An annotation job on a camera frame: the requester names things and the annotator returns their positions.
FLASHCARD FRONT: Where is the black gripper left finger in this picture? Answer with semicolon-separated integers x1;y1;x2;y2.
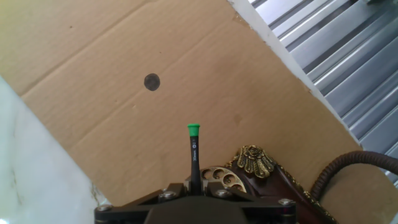
95;182;191;224

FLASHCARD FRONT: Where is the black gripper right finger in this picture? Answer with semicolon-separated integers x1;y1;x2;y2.
202;182;298;224

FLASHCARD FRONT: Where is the black screwdriver green cap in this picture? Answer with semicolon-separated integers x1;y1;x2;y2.
187;123;202;196

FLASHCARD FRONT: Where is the brown phone handset cord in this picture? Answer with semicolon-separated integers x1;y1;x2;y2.
310;151;398;202

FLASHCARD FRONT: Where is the black round dot mark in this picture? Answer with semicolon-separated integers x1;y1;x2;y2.
144;73;161;92

